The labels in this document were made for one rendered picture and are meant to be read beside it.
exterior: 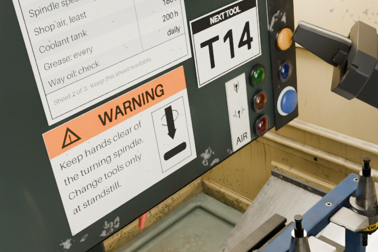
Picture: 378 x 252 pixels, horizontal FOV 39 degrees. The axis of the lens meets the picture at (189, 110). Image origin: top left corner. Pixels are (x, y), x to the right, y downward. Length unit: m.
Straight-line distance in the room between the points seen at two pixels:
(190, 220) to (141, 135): 1.66
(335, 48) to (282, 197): 1.25
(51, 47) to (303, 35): 0.29
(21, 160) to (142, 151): 0.12
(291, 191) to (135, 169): 1.34
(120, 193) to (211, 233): 1.58
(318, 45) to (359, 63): 0.06
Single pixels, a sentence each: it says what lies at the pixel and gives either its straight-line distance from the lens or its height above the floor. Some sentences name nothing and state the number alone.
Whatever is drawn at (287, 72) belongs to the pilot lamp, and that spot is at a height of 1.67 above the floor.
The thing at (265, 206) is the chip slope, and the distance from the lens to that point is 1.82.
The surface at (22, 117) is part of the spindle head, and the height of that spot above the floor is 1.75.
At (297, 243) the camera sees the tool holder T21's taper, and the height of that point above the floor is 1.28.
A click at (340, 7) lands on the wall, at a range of 1.46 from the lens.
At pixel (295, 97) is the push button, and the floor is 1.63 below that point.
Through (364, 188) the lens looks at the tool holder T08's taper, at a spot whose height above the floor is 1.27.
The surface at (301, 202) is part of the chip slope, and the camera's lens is 1.79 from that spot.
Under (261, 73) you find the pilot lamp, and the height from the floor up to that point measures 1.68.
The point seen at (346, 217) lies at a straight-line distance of 1.13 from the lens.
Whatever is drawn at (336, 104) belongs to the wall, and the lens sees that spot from 1.58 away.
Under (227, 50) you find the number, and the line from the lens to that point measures 0.56.
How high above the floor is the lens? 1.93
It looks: 27 degrees down
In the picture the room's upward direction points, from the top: 9 degrees counter-clockwise
